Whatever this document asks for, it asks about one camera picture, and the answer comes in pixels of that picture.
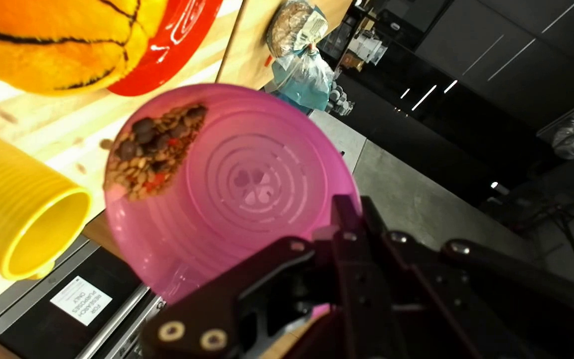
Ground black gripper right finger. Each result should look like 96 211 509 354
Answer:
359 195 574 359

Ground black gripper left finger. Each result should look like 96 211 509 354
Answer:
138 193 405 359

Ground purple plastic bowl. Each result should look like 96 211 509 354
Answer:
102 81 363 307

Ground mixed beans and grains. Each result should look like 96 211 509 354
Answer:
104 103 210 203

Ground white paper oven label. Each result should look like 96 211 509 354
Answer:
48 275 114 328

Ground built-in oven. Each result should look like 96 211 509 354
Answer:
0 227 176 359

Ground clear plastic bag of items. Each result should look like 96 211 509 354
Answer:
263 0 355 115

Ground yellow plastic cup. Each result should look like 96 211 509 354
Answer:
0 127 94 281

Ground red glossy plate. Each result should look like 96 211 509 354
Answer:
108 0 226 97

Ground orange plush basketball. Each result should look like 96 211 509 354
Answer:
0 0 170 95

